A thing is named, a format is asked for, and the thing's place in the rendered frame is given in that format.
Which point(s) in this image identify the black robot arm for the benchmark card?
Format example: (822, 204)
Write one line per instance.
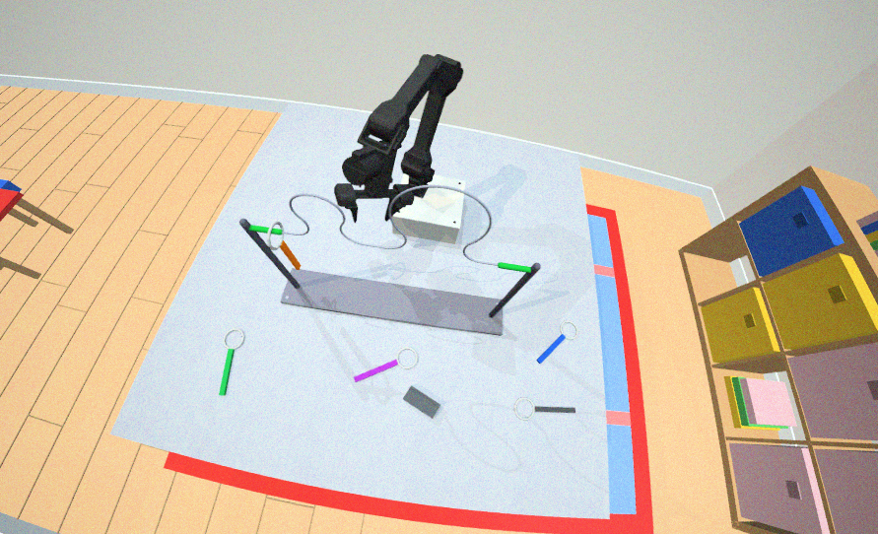
(391, 119)

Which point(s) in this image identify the orange handle with grey ring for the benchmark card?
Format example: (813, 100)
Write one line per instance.
(285, 249)

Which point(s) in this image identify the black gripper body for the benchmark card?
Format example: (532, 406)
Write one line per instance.
(375, 188)

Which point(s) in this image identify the green handle with thin grey loop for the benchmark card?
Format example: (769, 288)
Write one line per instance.
(228, 363)

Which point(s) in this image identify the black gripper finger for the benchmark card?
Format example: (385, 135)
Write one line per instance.
(395, 207)
(354, 211)

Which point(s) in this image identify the blue handle with thin white ring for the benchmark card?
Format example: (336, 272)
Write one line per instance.
(557, 342)

